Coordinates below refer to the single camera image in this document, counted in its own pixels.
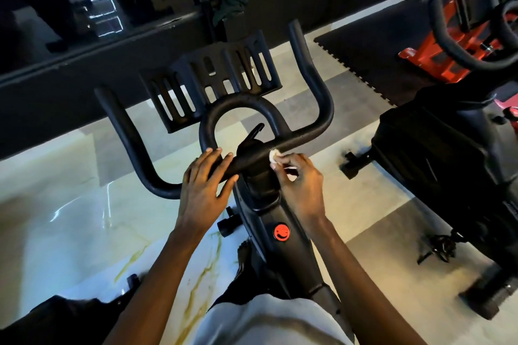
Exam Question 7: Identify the black striped trousers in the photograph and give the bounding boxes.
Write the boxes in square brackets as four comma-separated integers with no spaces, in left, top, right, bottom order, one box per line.
[212,239,276,309]

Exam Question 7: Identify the black interlocking foam mat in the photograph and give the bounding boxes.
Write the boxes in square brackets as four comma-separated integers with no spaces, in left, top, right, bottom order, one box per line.
[314,1,454,107]

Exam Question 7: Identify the person's right forearm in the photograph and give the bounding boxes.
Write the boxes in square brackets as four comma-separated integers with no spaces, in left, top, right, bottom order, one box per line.
[303,215,426,345]

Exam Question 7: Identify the person's left forearm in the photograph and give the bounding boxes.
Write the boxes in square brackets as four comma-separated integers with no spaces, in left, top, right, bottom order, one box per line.
[104,226,207,345]

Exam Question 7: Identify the person's left hand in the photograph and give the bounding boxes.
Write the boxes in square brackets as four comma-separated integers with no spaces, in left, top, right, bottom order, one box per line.
[174,147,240,242]

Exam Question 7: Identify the small white wipe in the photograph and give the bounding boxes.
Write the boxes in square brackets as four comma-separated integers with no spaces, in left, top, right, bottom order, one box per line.
[268,148,299,182]

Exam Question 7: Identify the person's right hand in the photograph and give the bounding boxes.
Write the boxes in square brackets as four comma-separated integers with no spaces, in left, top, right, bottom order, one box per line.
[271,150,329,234]

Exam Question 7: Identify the red gym machine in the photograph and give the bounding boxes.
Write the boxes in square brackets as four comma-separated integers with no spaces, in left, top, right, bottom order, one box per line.
[398,0,518,119]

